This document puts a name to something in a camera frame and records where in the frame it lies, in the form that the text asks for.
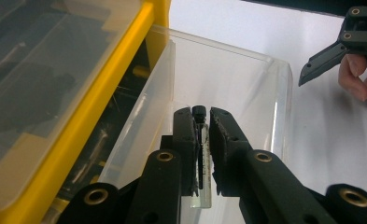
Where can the yellow organizer cabinet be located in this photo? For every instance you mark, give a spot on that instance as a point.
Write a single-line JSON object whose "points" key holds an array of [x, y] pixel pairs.
{"points": [[56, 140]]}

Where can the small dark screw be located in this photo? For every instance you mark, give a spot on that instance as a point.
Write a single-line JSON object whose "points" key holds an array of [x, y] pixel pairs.
{"points": [[200, 113]]}

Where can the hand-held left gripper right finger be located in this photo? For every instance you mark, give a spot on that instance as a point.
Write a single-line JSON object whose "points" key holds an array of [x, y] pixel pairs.
{"points": [[243, 168]]}

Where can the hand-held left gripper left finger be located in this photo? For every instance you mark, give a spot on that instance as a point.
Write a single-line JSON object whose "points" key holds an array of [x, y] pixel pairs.
{"points": [[175, 168]]}

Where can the clear plastic storage drawer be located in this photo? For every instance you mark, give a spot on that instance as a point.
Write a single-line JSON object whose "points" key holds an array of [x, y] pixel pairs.
{"points": [[234, 77]]}

